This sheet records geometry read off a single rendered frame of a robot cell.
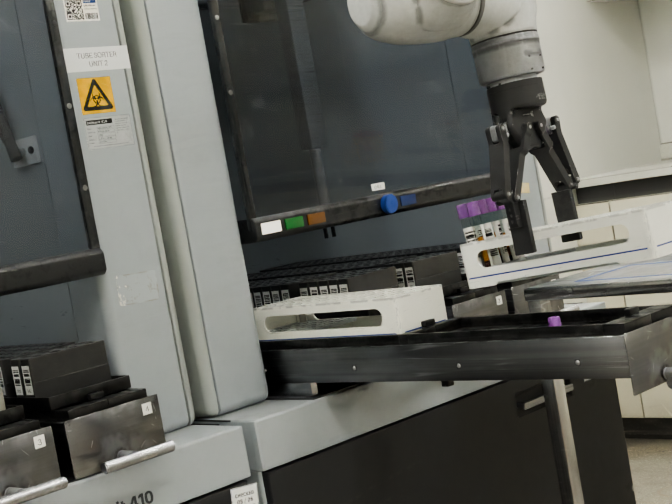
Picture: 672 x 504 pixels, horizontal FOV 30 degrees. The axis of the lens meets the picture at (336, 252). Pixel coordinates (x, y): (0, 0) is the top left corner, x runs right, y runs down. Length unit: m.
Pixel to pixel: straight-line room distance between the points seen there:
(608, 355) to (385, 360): 0.34
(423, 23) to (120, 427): 0.61
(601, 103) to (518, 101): 2.89
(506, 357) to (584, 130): 2.96
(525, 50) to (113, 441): 0.72
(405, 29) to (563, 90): 2.85
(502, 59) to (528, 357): 0.40
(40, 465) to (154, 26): 0.62
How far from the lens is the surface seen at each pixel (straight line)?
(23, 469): 1.48
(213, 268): 1.76
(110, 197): 1.67
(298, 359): 1.77
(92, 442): 1.53
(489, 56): 1.67
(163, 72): 1.75
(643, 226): 1.56
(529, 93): 1.66
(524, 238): 1.65
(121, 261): 1.67
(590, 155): 4.44
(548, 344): 1.48
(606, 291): 1.82
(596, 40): 4.58
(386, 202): 1.95
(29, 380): 1.58
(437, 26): 1.56
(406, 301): 1.66
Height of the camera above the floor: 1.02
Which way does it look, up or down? 3 degrees down
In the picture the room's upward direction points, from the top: 10 degrees counter-clockwise
